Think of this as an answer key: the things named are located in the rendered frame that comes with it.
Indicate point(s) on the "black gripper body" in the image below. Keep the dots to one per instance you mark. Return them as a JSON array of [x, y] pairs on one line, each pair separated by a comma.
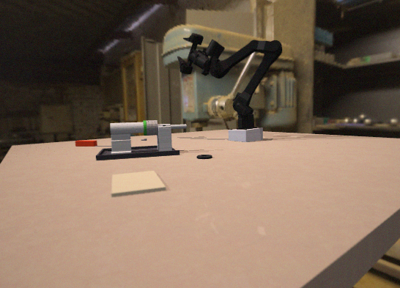
[[193, 55]]

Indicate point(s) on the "beige flat square plate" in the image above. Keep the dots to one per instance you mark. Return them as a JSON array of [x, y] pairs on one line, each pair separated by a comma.
[[136, 183]]

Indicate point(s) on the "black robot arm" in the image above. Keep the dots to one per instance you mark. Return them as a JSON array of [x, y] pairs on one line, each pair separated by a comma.
[[271, 50]]

